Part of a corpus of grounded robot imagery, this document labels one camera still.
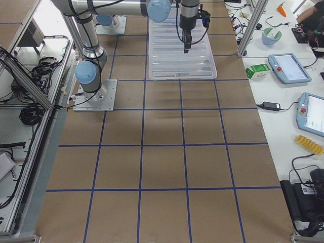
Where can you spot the upper teach pendant tablet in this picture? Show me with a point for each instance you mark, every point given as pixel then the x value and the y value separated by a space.
pixel 288 69

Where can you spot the yellow ridged toy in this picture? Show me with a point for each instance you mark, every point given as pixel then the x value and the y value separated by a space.
pixel 309 145

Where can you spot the lower teach pendant tablet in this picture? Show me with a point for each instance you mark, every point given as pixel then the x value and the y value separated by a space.
pixel 309 114

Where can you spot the green white milk carton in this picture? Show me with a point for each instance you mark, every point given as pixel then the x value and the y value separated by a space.
pixel 257 71

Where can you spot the black power adapter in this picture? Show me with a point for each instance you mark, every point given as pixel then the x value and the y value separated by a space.
pixel 269 106

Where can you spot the black device with cables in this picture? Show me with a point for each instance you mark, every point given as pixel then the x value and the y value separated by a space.
pixel 305 202

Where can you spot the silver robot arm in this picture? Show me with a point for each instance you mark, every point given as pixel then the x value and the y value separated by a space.
pixel 107 21
pixel 88 72

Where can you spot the person in black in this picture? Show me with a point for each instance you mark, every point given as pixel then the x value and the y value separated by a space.
pixel 311 21

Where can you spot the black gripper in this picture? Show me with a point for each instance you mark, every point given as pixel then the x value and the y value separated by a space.
pixel 187 23

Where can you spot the green blue bowl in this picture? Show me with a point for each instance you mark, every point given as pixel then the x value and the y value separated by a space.
pixel 271 36

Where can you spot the teach pendant tablet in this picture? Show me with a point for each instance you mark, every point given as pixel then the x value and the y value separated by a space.
pixel 288 69
pixel 309 114

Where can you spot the orange toy carrot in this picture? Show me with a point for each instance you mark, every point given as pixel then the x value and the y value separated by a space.
pixel 281 10

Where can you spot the grey control box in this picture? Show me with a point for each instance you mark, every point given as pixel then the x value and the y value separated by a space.
pixel 33 37

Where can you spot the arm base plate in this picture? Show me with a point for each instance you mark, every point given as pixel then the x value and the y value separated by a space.
pixel 103 100
pixel 120 30

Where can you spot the aluminium frame post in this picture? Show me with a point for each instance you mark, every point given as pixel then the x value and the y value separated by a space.
pixel 254 20

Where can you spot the clear plastic box lid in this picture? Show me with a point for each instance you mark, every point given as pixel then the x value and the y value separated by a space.
pixel 167 60

